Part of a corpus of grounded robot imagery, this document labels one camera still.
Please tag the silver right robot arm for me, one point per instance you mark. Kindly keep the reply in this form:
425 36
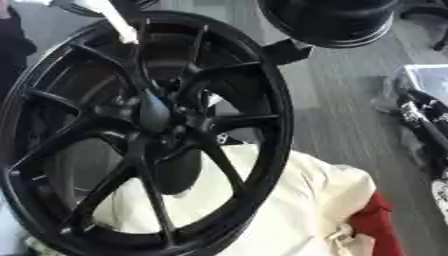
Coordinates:
441 200

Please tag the red cloth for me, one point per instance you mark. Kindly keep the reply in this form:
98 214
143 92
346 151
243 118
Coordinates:
379 226

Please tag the cream cloth bag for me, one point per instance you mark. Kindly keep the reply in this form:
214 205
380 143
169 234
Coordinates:
297 206

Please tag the black round wheel rim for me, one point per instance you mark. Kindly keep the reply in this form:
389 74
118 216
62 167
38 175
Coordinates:
332 23

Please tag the white flat bar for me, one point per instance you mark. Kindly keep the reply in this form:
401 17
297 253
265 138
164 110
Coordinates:
119 23

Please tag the black spoked wheel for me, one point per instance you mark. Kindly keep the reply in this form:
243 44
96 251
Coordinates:
256 100

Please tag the grey-blue hub pin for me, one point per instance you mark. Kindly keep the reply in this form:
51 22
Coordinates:
154 113

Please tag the black stand block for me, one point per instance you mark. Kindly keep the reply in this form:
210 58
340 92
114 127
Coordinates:
287 51

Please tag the clear plastic box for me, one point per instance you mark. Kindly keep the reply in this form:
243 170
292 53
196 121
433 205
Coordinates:
429 76

